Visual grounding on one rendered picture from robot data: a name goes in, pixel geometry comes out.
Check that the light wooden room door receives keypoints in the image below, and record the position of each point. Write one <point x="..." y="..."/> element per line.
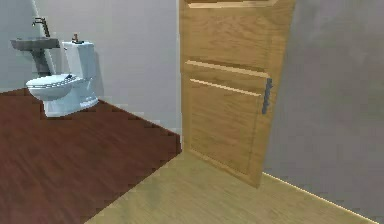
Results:
<point x="226" y="110"/>

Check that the white toilet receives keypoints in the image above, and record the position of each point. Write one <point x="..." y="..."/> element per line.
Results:
<point x="63" y="90"/>

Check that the small brown object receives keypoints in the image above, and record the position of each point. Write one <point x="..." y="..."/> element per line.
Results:
<point x="76" y="39"/>

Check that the dark metal faucet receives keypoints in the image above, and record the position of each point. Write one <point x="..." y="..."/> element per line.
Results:
<point x="42" y="24"/>

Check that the grey pedestal sink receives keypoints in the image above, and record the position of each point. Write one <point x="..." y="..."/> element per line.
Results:
<point x="36" y="45"/>

